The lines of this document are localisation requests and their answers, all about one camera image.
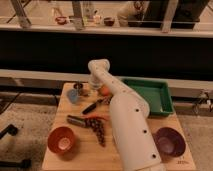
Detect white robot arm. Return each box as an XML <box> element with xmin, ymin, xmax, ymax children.
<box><xmin>88</xmin><ymin>59</ymin><xmax>166</xmax><ymax>171</ymax></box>

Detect dark bowl in background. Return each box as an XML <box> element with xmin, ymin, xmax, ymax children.
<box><xmin>104</xmin><ymin>17</ymin><xmax>115</xmax><ymax>26</ymax></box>

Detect orange bowl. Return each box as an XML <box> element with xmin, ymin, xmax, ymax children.
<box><xmin>47</xmin><ymin>126</ymin><xmax>75</xmax><ymax>155</ymax></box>

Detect red bowl in background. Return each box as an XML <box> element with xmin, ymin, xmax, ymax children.
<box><xmin>55</xmin><ymin>16</ymin><xmax>68</xmax><ymax>25</ymax></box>

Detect purple bowl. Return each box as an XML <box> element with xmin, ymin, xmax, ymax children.
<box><xmin>153</xmin><ymin>127</ymin><xmax>186</xmax><ymax>157</ymax></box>

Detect orange fruit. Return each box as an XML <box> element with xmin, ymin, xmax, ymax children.
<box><xmin>100</xmin><ymin>86</ymin><xmax>110</xmax><ymax>96</ymax></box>

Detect small dark round object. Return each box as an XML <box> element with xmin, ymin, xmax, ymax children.
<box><xmin>73</xmin><ymin>82</ymin><xmax>83</xmax><ymax>90</ymax></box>

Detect red chili pepper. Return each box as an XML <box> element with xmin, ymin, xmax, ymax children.
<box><xmin>83</xmin><ymin>115</ymin><xmax>109</xmax><ymax>121</ymax></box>

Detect dark purple grapes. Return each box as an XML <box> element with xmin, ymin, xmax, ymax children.
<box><xmin>87</xmin><ymin>118</ymin><xmax>105</xmax><ymax>147</ymax></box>

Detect dark metal tool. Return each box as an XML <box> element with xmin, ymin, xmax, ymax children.
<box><xmin>67</xmin><ymin>115</ymin><xmax>87</xmax><ymax>128</ymax></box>

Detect green plastic tray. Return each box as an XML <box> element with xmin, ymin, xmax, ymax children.
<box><xmin>123</xmin><ymin>78</ymin><xmax>174</xmax><ymax>117</ymax></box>

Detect black handled knife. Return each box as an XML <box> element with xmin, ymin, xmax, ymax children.
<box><xmin>82</xmin><ymin>99</ymin><xmax>103</xmax><ymax>115</ymax></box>

